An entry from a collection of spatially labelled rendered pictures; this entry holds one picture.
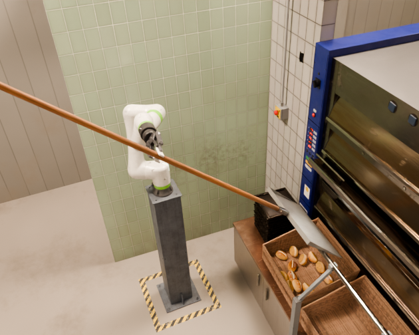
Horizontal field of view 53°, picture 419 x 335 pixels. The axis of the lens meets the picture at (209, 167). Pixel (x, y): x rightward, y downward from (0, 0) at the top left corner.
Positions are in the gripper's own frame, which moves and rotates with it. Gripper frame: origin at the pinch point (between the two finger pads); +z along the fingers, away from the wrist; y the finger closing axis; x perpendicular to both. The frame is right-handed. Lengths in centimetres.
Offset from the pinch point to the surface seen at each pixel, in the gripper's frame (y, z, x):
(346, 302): 29, 34, -170
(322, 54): -89, -46, -81
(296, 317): 45, 42, -124
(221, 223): 93, -119, -177
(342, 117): -66, -20, -104
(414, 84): -103, 12, -96
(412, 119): -87, 34, -86
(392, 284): -8, 53, -155
